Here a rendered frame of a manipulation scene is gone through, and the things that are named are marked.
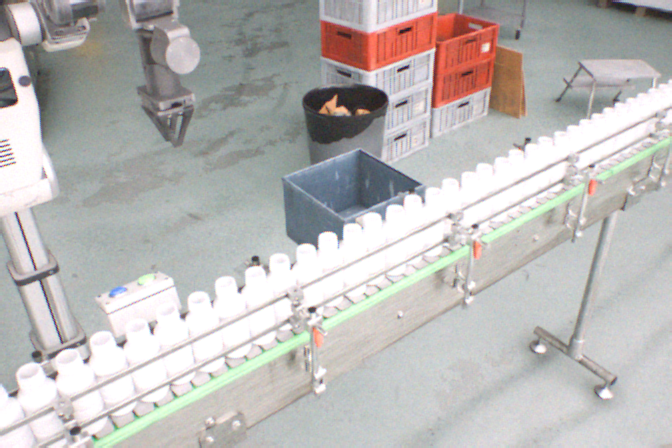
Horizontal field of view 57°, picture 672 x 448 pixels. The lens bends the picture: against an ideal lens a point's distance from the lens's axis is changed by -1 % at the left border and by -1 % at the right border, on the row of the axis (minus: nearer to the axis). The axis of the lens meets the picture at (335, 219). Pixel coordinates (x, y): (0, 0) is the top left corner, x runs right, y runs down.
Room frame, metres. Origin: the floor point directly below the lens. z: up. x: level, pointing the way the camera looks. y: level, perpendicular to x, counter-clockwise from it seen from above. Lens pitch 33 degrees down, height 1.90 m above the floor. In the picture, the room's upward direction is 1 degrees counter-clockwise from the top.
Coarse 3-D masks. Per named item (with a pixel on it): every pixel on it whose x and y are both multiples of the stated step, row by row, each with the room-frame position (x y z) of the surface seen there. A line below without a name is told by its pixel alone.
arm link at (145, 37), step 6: (138, 30) 1.02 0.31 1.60; (144, 30) 1.00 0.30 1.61; (138, 36) 1.00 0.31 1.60; (144, 36) 0.99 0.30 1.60; (150, 36) 0.99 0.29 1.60; (138, 42) 1.01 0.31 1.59; (144, 42) 0.99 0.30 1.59; (150, 42) 0.99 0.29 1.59; (144, 48) 0.99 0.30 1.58; (144, 54) 0.99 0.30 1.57; (150, 54) 0.99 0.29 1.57; (144, 60) 1.00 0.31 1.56; (150, 60) 0.99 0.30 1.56
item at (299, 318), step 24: (576, 168) 1.47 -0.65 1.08; (456, 216) 1.20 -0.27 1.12; (576, 216) 1.46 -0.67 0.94; (456, 240) 1.20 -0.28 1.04; (480, 240) 1.15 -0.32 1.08; (576, 240) 1.43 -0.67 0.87; (456, 264) 1.21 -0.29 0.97; (456, 288) 1.20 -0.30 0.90; (312, 312) 0.89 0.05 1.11; (312, 336) 0.89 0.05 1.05; (48, 360) 0.79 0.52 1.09; (312, 360) 0.89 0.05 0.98; (312, 384) 0.89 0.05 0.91; (72, 408) 0.67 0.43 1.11; (72, 432) 0.62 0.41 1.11
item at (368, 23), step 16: (320, 0) 3.62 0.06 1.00; (336, 0) 3.54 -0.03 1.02; (352, 0) 3.45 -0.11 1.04; (368, 0) 3.36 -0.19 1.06; (384, 0) 3.44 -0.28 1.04; (400, 0) 3.54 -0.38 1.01; (416, 0) 3.64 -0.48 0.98; (432, 0) 3.74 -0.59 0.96; (320, 16) 3.63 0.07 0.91; (336, 16) 3.54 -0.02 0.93; (352, 16) 3.45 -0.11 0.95; (368, 16) 3.36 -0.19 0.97; (384, 16) 3.45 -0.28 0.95; (400, 16) 3.54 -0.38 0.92; (416, 16) 3.63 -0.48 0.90; (368, 32) 3.36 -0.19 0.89
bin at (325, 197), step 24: (312, 168) 1.75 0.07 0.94; (336, 168) 1.81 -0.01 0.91; (360, 168) 1.86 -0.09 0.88; (384, 168) 1.77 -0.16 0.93; (288, 192) 1.66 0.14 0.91; (312, 192) 1.75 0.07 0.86; (336, 192) 1.81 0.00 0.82; (360, 192) 1.86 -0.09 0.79; (384, 192) 1.76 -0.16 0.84; (408, 192) 1.58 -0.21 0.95; (288, 216) 1.67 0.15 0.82; (312, 216) 1.56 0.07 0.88; (336, 216) 1.46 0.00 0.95; (360, 216) 1.47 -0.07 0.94; (384, 216) 1.53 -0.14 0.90; (312, 240) 1.57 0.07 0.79
